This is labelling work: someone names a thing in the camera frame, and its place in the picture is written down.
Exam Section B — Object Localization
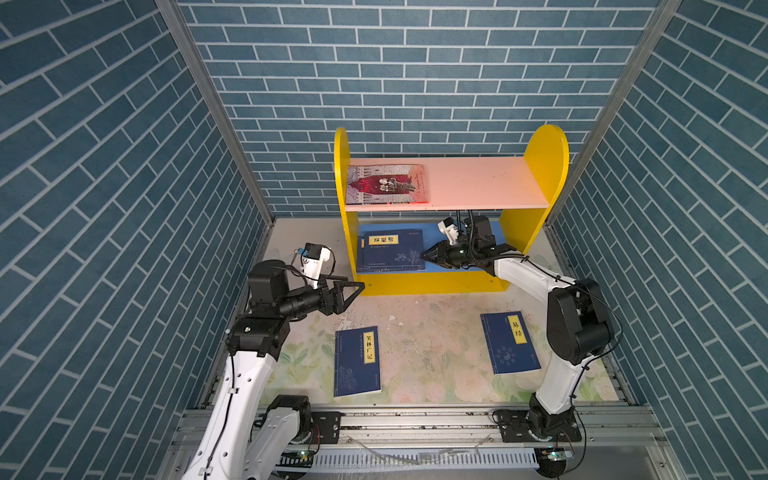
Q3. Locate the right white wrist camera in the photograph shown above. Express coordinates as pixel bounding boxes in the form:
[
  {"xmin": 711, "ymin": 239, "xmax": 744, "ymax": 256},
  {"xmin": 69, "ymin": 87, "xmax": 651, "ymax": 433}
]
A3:
[{"xmin": 438, "ymin": 217, "xmax": 461, "ymax": 246}]

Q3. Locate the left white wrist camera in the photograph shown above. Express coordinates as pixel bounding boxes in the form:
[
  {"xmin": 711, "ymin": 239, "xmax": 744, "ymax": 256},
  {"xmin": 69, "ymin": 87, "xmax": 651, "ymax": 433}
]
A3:
[{"xmin": 296, "ymin": 243, "xmax": 336, "ymax": 289}]

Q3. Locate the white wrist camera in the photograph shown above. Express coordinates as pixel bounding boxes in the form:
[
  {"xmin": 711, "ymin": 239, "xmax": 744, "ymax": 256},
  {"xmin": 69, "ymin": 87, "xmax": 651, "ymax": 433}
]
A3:
[
  {"xmin": 438, "ymin": 217, "xmax": 461, "ymax": 246},
  {"xmin": 296, "ymin": 243, "xmax": 336, "ymax": 289}
]

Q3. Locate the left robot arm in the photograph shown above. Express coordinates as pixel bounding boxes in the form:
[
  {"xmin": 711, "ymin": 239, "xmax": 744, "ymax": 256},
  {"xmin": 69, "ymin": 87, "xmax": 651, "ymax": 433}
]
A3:
[{"xmin": 183, "ymin": 260, "xmax": 365, "ymax": 479}]

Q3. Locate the navy book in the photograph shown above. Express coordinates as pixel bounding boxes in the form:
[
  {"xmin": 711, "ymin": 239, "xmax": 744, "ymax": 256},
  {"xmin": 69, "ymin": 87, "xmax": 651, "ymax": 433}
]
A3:
[
  {"xmin": 356, "ymin": 229, "xmax": 426, "ymax": 273},
  {"xmin": 480, "ymin": 311, "xmax": 541, "ymax": 375},
  {"xmin": 334, "ymin": 326, "xmax": 381, "ymax": 398}
]

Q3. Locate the Hamlet picture book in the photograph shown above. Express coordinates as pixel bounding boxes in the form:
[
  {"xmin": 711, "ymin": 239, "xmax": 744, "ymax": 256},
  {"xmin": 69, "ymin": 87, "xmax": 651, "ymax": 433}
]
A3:
[{"xmin": 345, "ymin": 164, "xmax": 428, "ymax": 205}]

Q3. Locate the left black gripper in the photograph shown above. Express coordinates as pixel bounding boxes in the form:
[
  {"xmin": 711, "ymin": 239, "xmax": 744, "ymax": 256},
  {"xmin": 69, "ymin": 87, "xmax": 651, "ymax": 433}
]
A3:
[{"xmin": 275, "ymin": 273, "xmax": 363, "ymax": 323}]

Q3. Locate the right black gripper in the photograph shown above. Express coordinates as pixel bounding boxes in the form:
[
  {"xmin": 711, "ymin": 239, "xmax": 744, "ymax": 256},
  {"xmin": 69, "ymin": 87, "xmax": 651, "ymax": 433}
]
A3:
[{"xmin": 420, "ymin": 241, "xmax": 478, "ymax": 270}]

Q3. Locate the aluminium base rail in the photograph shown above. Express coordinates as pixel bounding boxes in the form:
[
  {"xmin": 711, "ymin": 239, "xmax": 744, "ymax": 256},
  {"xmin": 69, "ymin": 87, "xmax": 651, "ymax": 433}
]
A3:
[{"xmin": 167, "ymin": 403, "xmax": 679, "ymax": 480}]

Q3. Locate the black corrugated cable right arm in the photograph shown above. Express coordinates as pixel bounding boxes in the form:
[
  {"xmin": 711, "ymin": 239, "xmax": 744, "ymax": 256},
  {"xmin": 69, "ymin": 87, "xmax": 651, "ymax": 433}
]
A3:
[{"xmin": 452, "ymin": 209, "xmax": 499, "ymax": 265}]

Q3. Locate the yellow pink blue bookshelf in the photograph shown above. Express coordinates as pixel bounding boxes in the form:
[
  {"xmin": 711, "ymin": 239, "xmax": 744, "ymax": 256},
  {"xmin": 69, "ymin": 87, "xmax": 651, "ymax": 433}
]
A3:
[{"xmin": 334, "ymin": 125, "xmax": 570, "ymax": 300}]

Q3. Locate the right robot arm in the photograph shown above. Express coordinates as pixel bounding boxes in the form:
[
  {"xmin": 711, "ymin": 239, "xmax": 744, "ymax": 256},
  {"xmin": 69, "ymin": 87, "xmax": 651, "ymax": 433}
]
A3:
[{"xmin": 422, "ymin": 240, "xmax": 615, "ymax": 441}]

